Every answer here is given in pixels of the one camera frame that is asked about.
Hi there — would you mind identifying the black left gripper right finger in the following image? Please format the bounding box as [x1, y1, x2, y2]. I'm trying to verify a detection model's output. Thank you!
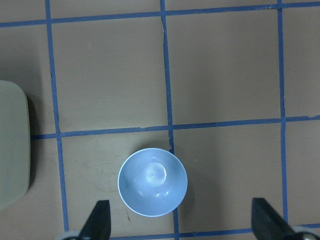
[251, 197, 320, 240]

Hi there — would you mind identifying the blue bowl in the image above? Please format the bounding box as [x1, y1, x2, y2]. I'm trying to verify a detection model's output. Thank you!
[117, 148, 188, 218]

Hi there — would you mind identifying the pale green square plate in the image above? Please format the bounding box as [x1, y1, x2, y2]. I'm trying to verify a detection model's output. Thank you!
[0, 80, 31, 210]

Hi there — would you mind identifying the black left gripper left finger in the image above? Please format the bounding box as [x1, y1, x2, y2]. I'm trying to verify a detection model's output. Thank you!
[78, 200, 111, 240]

